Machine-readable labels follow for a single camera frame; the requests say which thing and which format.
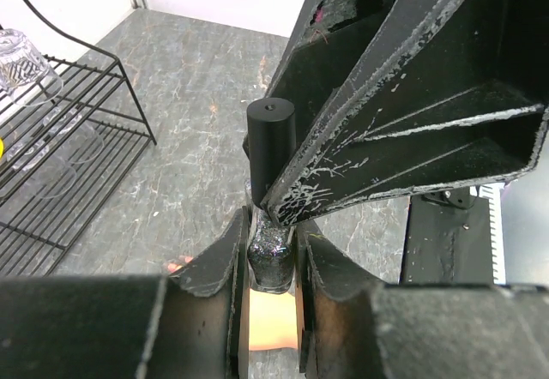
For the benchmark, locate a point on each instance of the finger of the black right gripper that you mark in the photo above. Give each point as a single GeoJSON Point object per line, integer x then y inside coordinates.
{"type": "Point", "coordinates": [448, 94]}
{"type": "Point", "coordinates": [316, 64]}

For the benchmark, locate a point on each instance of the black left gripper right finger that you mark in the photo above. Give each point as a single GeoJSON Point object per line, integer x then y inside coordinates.
{"type": "Point", "coordinates": [351, 324]}

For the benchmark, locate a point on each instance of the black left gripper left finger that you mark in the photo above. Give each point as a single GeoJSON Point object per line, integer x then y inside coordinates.
{"type": "Point", "coordinates": [189, 324]}

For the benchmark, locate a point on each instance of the glitter nail polish bottle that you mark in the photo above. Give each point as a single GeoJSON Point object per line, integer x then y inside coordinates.
{"type": "Point", "coordinates": [270, 250]}

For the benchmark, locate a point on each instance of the black nail polish cap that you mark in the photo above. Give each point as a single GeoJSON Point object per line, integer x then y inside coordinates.
{"type": "Point", "coordinates": [271, 142]}

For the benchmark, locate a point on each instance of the person's left hand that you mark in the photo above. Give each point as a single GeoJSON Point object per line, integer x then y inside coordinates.
{"type": "Point", "coordinates": [273, 321]}

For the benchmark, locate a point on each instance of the small clear glass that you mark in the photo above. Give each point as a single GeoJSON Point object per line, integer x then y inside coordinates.
{"type": "Point", "coordinates": [71, 142]}

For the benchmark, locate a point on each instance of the clear upturned glass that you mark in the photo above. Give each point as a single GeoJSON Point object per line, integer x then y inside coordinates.
{"type": "Point", "coordinates": [26, 76]}

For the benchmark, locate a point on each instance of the white slotted cable duct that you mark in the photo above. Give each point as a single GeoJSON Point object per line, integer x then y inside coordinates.
{"type": "Point", "coordinates": [492, 194]}

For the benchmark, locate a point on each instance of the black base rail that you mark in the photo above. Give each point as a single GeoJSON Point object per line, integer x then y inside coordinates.
{"type": "Point", "coordinates": [448, 239]}

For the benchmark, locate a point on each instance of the black wire dish rack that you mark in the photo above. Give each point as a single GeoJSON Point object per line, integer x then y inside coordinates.
{"type": "Point", "coordinates": [37, 234]}

